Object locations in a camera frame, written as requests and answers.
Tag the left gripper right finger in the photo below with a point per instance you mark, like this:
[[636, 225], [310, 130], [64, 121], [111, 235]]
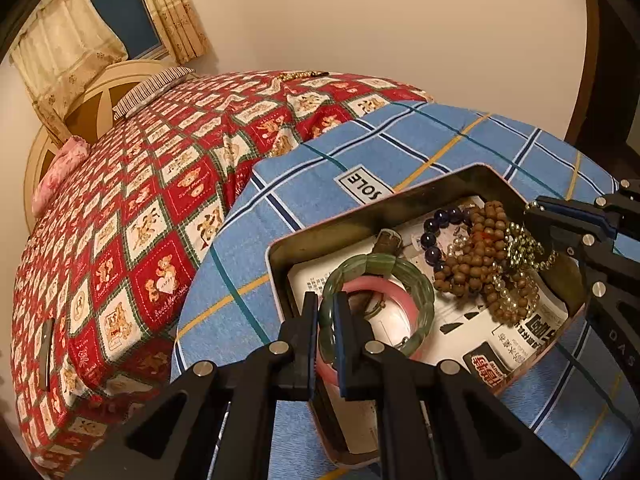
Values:
[[435, 421]]

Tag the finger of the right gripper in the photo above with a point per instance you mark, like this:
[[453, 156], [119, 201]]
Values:
[[580, 251], [615, 213]]

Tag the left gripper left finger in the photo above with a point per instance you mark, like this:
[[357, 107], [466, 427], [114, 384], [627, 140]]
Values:
[[214, 421]]

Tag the pink bangle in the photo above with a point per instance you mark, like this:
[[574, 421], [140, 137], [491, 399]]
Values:
[[369, 283]]

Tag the brown strap wristwatch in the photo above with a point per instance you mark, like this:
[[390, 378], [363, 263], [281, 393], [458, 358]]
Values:
[[367, 304]]

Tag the pink metal tin box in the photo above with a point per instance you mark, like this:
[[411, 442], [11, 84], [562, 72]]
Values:
[[303, 261]]

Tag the blue plaid cushion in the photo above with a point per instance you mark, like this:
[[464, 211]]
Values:
[[575, 397]]

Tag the red patterned bedspread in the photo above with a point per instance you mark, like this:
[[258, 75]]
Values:
[[114, 255]]

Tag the pink floral pillow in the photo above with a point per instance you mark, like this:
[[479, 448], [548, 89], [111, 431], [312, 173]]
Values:
[[72, 154]]

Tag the cream wooden headboard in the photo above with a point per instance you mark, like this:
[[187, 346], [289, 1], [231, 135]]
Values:
[[90, 116]]

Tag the striped pillow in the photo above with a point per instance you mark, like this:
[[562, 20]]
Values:
[[150, 89]]

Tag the gold beads on bed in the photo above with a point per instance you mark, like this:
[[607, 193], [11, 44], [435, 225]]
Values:
[[301, 74]]

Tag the right beige curtain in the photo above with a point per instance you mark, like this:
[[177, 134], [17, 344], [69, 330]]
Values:
[[179, 28]]

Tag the beige curtain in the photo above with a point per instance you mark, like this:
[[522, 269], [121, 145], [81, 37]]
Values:
[[179, 28], [59, 50]]

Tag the left beige curtain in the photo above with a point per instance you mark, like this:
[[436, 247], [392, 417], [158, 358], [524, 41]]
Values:
[[59, 50]]

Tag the window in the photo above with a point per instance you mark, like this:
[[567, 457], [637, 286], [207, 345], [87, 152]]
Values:
[[131, 23]]

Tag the brown door frame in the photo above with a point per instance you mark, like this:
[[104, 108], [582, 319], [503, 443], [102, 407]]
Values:
[[579, 120]]

